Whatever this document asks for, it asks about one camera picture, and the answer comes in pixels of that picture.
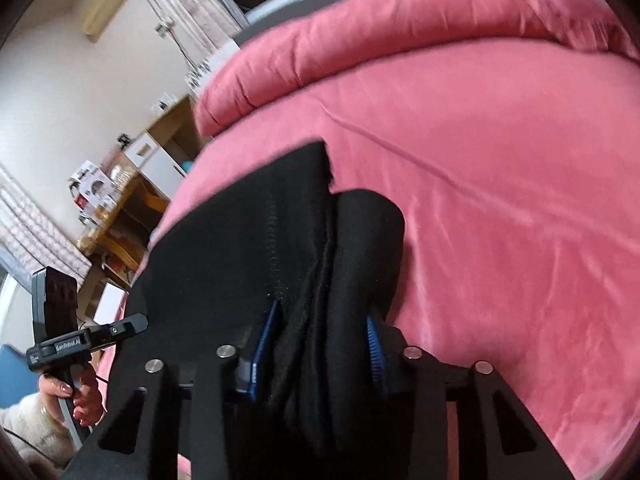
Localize pink duvet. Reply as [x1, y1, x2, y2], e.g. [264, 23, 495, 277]
[194, 0, 616, 138]

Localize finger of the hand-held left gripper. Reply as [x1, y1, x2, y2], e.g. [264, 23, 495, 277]
[99, 313, 150, 348]

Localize pink bed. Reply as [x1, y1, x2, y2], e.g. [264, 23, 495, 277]
[97, 35, 640, 480]

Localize blue chair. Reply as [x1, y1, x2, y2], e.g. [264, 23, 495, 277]
[0, 344, 44, 411]

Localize pink ruffled pillow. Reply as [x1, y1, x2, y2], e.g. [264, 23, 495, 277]
[545, 0, 640, 58]

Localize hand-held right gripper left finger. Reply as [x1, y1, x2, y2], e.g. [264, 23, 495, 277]
[65, 300, 279, 480]

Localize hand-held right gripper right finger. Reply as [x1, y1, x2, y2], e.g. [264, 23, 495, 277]
[366, 315, 573, 480]

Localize black pants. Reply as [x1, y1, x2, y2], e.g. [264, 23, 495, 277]
[107, 141, 406, 480]

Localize wooden desk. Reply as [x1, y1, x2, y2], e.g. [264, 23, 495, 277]
[76, 175, 172, 292]

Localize white printed box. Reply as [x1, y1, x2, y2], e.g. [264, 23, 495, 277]
[69, 160, 119, 212]

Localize person's left forearm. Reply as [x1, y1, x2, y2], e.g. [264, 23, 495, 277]
[0, 392, 77, 472]

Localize person's left hand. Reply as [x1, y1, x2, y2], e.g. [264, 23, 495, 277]
[39, 367, 106, 426]

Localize patterned curtain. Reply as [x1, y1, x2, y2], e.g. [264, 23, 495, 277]
[127, 0, 251, 53]
[0, 164, 92, 292]

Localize wooden cabinet with white doors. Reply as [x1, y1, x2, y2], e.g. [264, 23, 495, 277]
[121, 95, 207, 197]

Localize grey and white headboard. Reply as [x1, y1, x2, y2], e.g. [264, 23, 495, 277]
[185, 0, 476, 96]

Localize air conditioner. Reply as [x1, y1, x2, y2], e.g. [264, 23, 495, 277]
[75, 0, 142, 41]

